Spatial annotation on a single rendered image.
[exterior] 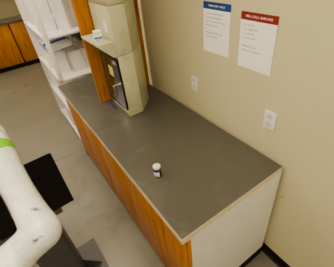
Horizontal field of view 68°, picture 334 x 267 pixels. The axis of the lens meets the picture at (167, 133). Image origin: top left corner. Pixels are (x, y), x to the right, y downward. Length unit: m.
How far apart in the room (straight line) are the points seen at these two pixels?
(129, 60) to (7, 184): 1.17
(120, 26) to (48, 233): 1.28
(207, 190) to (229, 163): 0.24
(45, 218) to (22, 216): 0.06
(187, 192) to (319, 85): 0.77
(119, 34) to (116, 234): 1.63
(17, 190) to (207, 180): 0.90
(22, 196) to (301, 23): 1.19
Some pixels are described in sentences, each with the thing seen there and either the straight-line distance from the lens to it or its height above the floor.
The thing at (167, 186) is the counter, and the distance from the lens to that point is 1.37.
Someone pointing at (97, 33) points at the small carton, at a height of 1.56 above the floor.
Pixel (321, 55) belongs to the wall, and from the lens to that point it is 1.21.
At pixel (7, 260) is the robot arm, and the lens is 0.85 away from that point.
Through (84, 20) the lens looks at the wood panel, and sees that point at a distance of 2.02.
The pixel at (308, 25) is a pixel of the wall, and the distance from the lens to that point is 1.22.
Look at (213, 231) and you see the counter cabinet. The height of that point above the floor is 0.82.
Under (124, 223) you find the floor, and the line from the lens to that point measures 2.43.
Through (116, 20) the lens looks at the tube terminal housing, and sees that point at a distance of 1.70.
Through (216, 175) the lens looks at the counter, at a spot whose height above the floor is 0.94.
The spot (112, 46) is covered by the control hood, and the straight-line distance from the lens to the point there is 1.71.
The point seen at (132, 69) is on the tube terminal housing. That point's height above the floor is 1.30.
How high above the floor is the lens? 1.97
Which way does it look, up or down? 37 degrees down
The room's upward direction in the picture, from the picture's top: 7 degrees counter-clockwise
